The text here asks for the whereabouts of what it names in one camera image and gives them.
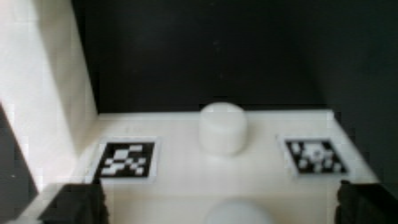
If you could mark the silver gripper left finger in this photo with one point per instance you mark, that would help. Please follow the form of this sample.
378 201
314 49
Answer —
76 206

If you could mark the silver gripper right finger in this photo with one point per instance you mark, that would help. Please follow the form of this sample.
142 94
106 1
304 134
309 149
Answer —
366 204

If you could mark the white drawer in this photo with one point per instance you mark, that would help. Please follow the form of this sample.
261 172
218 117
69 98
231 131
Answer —
201 179

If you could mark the white drawer cabinet box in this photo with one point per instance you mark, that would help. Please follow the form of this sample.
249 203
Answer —
44 93

